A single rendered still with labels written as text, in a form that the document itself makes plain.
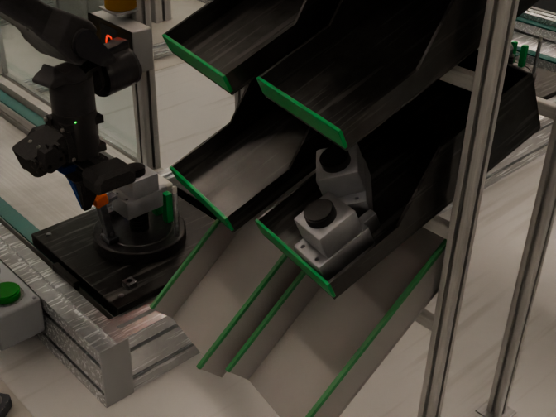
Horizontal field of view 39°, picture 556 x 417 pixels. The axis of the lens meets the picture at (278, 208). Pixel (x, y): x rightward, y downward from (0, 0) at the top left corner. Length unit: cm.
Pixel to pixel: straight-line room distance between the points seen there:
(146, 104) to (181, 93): 61
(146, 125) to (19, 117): 41
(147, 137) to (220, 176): 50
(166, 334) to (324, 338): 29
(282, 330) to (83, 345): 29
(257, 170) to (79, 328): 35
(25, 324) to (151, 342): 18
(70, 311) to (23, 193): 42
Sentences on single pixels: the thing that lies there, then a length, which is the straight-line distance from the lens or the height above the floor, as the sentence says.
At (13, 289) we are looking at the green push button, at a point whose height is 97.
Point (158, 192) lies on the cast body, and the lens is 119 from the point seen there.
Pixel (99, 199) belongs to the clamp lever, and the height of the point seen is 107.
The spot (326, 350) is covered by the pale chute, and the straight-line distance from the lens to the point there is 90.
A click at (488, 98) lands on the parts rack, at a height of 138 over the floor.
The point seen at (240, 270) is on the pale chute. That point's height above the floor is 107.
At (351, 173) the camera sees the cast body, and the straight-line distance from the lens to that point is 77.
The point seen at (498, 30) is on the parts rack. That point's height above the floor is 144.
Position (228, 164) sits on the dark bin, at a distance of 92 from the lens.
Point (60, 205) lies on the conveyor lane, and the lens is 144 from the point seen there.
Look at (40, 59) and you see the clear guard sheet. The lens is 170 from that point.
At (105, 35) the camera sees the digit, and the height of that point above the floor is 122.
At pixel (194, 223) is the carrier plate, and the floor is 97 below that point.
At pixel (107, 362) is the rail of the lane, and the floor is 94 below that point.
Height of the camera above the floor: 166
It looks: 32 degrees down
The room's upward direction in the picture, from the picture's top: 2 degrees clockwise
